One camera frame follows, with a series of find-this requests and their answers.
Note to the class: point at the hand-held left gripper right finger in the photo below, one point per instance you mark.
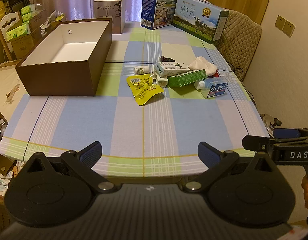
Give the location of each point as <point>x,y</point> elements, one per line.
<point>206,153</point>

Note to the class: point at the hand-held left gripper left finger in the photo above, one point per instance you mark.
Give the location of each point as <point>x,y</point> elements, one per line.
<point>90,153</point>

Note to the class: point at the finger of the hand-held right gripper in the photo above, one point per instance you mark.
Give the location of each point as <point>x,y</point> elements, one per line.
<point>255,143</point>
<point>286,132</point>

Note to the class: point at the green medicine box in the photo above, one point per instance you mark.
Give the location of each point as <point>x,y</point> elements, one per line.
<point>186,78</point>

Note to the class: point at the red snack packet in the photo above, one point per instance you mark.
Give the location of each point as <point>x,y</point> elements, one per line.
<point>216,74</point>

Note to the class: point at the yellow snack pouch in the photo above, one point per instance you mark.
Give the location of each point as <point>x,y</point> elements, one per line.
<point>144,90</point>

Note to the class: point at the brown cardboard box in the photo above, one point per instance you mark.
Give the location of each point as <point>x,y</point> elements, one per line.
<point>56,77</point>

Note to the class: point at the white hair clip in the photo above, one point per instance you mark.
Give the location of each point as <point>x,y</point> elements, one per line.
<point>160,81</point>

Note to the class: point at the white cloth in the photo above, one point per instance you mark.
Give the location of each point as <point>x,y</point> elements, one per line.
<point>202,65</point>

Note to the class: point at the white ointment box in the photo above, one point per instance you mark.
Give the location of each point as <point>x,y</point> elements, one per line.
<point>171,68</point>

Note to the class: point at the small white pill bottle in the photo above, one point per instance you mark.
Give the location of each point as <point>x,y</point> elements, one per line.
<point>141,70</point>

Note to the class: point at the dark hair scrunchie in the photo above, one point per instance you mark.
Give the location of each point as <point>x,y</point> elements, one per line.
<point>167,58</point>

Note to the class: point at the brown cardboard carton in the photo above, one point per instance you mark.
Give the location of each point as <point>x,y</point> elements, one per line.
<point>22,46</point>

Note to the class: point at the wide milk carton with cow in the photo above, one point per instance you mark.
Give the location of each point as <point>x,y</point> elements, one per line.
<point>194,17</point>

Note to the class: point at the white plastic bundle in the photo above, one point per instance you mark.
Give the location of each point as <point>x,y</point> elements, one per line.
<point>46,23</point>

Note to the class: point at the small yellow-green topped box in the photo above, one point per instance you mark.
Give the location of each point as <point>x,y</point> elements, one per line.
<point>60,18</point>

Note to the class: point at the white humidifier box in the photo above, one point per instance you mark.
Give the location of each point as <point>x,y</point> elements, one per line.
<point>109,12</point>

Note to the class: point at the stack of green tissue packs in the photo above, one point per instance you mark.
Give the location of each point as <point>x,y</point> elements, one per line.
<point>18,30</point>

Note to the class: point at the white carved board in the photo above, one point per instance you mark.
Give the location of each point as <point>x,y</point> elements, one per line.
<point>3,23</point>

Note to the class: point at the tall blue milk carton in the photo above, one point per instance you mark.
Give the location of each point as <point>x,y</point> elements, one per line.
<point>159,2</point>

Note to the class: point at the beige wall socket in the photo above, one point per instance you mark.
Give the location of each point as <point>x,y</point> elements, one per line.
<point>280,22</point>
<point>289,28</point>

